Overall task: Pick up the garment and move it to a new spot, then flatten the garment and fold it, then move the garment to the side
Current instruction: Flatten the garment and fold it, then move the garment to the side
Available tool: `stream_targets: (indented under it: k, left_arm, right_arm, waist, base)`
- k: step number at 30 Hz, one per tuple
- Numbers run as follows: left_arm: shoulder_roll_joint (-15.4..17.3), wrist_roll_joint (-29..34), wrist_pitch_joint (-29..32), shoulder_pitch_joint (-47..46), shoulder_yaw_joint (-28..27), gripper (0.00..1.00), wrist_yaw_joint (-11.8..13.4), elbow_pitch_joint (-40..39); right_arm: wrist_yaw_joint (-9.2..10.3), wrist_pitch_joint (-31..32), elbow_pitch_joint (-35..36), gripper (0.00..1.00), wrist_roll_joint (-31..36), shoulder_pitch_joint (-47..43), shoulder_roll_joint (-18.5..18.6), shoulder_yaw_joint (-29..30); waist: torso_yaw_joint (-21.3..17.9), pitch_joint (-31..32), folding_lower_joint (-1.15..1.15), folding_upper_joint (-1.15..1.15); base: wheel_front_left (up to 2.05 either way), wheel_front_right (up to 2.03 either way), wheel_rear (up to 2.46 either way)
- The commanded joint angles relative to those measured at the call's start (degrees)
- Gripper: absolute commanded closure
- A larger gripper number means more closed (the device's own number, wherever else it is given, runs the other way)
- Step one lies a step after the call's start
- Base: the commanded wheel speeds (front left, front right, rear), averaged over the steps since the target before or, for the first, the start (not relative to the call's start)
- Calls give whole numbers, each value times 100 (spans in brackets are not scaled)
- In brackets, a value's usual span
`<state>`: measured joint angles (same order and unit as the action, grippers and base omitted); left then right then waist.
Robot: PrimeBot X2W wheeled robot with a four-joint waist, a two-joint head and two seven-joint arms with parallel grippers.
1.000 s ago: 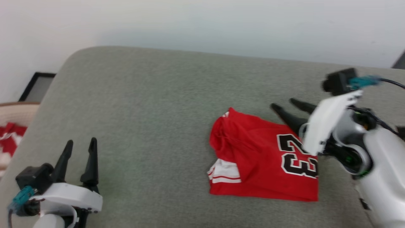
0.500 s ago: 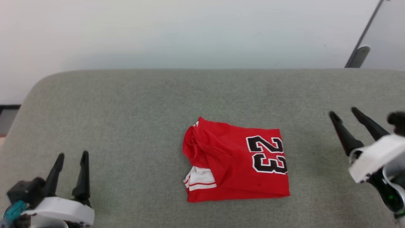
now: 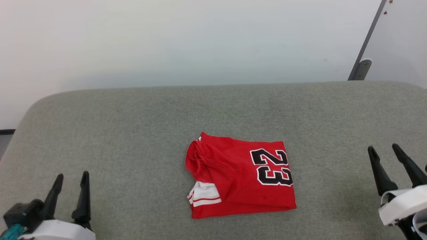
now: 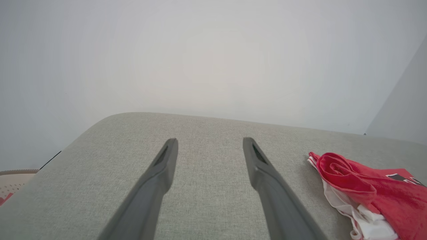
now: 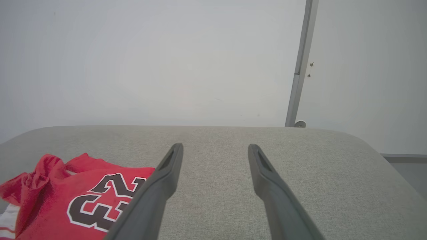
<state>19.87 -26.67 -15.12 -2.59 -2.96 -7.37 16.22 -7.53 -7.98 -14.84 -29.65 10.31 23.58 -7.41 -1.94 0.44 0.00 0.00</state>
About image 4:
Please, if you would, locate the beige perforated laundry basket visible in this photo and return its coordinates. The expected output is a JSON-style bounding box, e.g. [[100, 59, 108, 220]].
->
[[0, 169, 40, 206]]

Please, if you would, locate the red and white jersey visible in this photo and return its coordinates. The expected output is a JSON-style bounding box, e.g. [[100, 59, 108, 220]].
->
[[308, 152, 427, 240]]

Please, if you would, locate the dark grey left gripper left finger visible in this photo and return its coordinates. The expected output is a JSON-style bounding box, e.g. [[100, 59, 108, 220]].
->
[[97, 138, 178, 240]]

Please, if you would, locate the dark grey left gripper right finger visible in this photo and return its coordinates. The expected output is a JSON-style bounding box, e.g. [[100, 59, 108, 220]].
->
[[243, 137, 329, 240]]

